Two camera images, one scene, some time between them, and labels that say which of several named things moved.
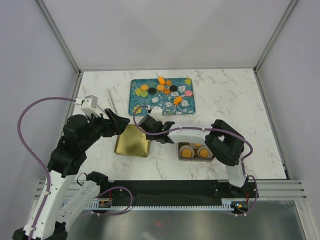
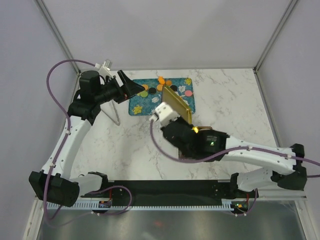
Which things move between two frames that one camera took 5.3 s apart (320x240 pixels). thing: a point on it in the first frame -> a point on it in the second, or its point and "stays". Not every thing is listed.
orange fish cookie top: (161, 80) stays
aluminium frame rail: (280, 190) stays
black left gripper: (116, 125) -> (129, 88)
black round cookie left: (152, 91) stays
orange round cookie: (160, 87) stays
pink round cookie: (188, 93) stays
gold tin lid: (132, 142) -> (177, 104)
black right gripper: (148, 136) -> (181, 120)
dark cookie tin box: (194, 152) stays
